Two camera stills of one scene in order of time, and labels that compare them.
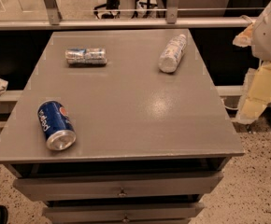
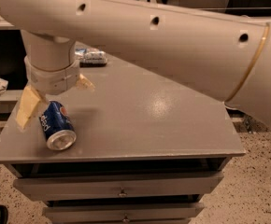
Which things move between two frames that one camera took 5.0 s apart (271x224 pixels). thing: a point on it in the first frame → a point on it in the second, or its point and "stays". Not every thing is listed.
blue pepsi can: [57, 125] stays
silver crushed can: [86, 57] stays
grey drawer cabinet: [150, 146] stays
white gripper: [270, 36] → [52, 80]
